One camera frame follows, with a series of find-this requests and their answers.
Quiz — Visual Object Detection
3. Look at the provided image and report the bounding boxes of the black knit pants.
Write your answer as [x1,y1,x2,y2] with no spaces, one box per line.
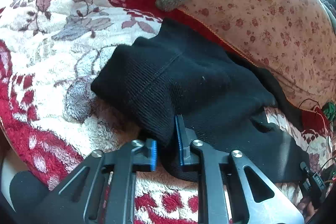
[91,18,309,183]

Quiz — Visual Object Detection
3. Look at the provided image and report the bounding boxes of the pink floral quilt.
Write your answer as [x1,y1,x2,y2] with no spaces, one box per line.
[172,0,335,109]

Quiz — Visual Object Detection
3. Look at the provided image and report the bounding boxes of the red white floral fleece blanket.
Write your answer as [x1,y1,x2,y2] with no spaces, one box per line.
[0,0,334,224]

